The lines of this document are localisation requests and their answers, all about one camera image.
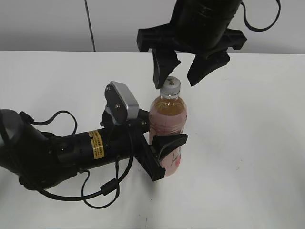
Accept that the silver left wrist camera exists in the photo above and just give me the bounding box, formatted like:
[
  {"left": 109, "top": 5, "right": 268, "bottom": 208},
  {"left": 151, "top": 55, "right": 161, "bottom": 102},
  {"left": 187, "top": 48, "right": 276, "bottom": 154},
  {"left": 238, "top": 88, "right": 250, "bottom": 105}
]
[{"left": 104, "top": 81, "right": 140, "bottom": 125}]

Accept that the white bottle cap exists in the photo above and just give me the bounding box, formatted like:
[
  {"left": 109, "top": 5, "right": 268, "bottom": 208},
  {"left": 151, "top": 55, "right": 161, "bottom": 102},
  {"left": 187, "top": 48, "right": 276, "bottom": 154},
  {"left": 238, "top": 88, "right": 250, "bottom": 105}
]
[{"left": 160, "top": 76, "right": 181, "bottom": 99}]

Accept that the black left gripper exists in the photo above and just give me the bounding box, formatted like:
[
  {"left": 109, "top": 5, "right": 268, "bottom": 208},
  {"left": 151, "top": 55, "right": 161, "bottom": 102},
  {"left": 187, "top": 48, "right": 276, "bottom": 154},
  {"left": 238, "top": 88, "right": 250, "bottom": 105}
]
[{"left": 100, "top": 109, "right": 188, "bottom": 181}]

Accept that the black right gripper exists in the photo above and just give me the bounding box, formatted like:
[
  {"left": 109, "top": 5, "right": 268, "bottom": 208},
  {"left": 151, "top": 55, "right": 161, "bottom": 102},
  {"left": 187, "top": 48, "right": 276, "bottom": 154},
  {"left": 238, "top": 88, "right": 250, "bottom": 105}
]
[{"left": 136, "top": 23, "right": 246, "bottom": 89}]

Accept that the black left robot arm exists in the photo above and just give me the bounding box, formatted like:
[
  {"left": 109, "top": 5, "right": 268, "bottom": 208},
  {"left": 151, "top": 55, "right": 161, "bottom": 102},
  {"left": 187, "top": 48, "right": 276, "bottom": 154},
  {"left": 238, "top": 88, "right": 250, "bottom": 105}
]
[{"left": 0, "top": 109, "right": 188, "bottom": 190}]

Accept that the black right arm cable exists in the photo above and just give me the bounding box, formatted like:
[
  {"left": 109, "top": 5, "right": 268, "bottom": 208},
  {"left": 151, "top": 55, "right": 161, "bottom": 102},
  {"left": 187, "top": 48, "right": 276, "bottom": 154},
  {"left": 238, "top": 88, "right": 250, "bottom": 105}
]
[{"left": 240, "top": 0, "right": 282, "bottom": 31}]

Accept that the pink label oolong tea bottle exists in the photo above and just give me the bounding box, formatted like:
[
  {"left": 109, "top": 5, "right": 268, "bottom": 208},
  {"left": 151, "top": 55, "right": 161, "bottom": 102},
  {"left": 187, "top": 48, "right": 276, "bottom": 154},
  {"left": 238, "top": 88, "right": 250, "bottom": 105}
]
[{"left": 148, "top": 95, "right": 188, "bottom": 177}]

